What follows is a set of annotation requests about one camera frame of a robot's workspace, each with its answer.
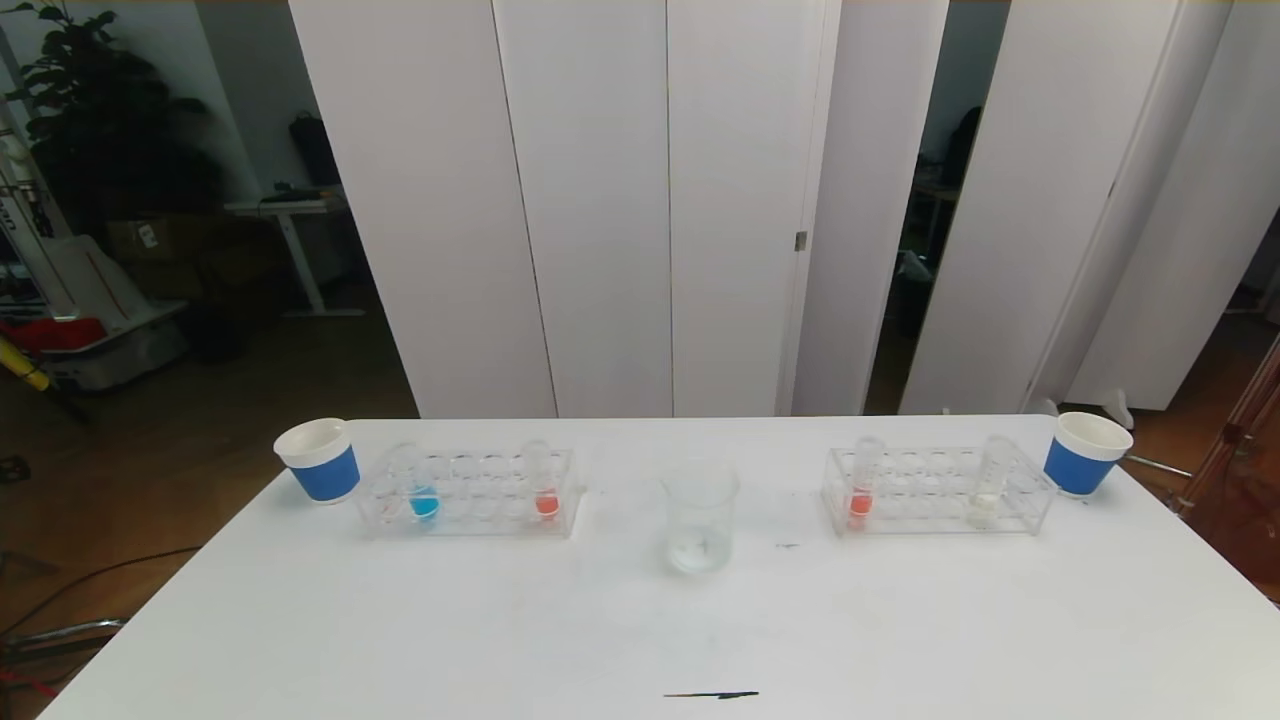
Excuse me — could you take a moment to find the test tube with blue pigment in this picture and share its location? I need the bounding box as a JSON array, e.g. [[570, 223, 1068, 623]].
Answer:
[[403, 443, 441, 525]]

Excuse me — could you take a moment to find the test tube with red pigment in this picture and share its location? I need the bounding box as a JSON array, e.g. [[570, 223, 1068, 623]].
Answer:
[[522, 438, 561, 521], [848, 436, 887, 531]]

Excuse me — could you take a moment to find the clear glass beaker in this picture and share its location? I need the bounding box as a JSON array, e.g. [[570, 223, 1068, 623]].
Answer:
[[659, 460, 742, 576]]

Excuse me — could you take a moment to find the clear acrylic test tube rack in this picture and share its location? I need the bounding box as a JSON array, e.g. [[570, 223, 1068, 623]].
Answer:
[[355, 447, 581, 541], [821, 445, 1059, 538]]

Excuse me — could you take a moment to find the test tube with white pigment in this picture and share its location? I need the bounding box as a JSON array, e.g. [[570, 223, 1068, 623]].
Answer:
[[968, 434, 1019, 529]]

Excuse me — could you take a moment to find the blue white paper cup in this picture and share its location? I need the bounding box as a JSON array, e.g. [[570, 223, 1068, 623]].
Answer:
[[1043, 411, 1135, 498], [273, 418, 361, 504]]

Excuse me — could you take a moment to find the white desk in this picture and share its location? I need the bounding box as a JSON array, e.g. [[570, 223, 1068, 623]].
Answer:
[[224, 190, 366, 319]]

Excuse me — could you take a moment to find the black bag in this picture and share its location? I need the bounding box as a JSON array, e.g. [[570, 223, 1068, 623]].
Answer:
[[288, 108, 343, 187]]

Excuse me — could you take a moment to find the cardboard box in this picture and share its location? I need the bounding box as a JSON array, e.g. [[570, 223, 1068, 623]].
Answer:
[[105, 213, 206, 299]]

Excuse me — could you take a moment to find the white machine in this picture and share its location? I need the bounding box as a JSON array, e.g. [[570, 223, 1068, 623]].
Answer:
[[0, 60, 191, 391]]

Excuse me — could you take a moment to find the red object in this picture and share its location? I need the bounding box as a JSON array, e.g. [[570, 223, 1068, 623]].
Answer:
[[0, 316, 106, 354]]

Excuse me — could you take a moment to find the dark green potted plant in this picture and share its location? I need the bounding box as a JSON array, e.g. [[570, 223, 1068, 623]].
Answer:
[[3, 0, 226, 241]]

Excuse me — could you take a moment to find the yellow object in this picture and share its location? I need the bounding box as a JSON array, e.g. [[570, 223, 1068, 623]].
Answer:
[[0, 335, 51, 393]]

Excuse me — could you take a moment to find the brown wooden cabinet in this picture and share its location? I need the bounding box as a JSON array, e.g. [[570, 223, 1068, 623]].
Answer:
[[1170, 335, 1280, 601]]

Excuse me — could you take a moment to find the metal chair leg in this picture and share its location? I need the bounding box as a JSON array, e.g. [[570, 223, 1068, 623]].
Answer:
[[0, 618, 126, 661]]

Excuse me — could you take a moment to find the black floor cable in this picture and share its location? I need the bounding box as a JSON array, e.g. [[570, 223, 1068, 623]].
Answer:
[[0, 545, 201, 636]]

